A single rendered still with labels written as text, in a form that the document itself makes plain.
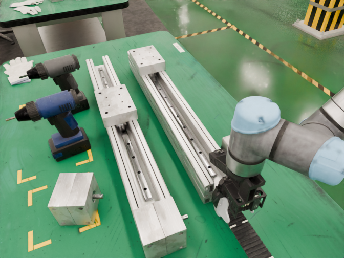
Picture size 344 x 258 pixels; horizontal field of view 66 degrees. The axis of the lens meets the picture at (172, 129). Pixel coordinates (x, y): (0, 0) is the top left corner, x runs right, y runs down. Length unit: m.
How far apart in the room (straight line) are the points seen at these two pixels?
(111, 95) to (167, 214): 0.47
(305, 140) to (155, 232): 0.36
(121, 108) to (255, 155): 0.50
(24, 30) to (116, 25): 0.67
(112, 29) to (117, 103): 1.51
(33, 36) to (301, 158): 2.12
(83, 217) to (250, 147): 0.46
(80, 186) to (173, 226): 0.26
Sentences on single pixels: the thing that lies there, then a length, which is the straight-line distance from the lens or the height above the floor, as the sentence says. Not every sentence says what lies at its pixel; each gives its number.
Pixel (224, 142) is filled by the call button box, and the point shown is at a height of 0.83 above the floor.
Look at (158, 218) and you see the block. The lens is 0.64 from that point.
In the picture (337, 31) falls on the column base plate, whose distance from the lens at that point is 3.91.
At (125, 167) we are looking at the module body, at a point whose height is 0.86.
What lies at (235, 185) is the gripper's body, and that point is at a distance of 0.61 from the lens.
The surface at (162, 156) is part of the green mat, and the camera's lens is 0.87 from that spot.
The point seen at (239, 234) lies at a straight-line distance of 0.71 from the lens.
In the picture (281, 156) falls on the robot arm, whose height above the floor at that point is 1.10.
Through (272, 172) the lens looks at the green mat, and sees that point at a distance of 0.87.
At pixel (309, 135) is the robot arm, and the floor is 1.13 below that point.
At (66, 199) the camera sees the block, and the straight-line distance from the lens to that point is 0.72.
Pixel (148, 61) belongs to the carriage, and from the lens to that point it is 1.11.
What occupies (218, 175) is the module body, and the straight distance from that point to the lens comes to 0.77.
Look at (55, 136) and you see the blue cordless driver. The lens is 0.93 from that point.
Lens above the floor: 1.44
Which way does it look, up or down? 43 degrees down
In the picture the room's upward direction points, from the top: 3 degrees counter-clockwise
